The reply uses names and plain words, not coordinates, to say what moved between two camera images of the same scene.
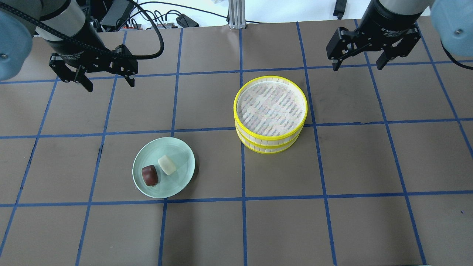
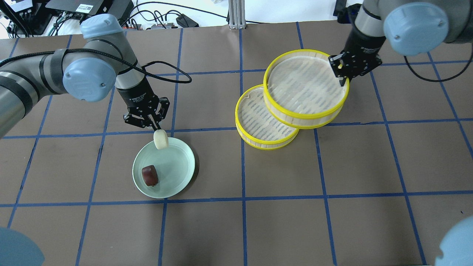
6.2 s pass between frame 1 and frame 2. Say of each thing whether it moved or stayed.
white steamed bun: moved
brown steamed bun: stayed
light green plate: stayed
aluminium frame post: stayed
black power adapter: stayed
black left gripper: moved
